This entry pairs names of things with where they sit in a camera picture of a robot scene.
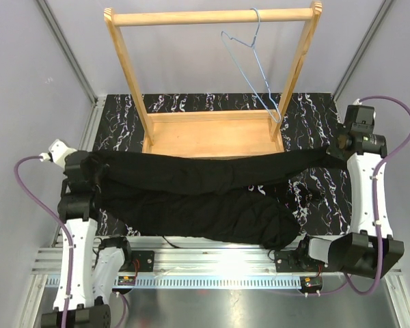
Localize wooden clothes rack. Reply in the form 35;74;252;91
103;1;323;159

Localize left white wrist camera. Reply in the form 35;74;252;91
40;139;77;169

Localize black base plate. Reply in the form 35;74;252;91
273;251;333;273
120;250;155;273

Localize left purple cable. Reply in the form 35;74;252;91
13;155;129;328

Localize aluminium frame post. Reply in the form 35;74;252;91
333;0;396;101
34;0;98;106

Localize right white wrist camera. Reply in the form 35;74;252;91
351;99;376;126

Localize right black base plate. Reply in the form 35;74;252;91
273;251;333;273

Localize slotted grey cable duct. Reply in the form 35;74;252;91
113;275;322;290

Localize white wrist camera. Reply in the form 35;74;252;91
40;139;77;169
351;99;376;126

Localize right aluminium frame post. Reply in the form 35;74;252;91
333;0;396;101

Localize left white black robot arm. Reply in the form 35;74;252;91
40;150;133;327

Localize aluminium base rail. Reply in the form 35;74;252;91
30;237;403;276

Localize left aluminium frame post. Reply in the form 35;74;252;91
34;0;98;106

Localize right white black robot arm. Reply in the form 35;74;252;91
295;104;405;280

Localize black trousers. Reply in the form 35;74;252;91
81;147;346;250

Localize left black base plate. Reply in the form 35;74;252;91
120;250;155;273

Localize light blue wire hanger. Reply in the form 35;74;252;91
220;8;282;124

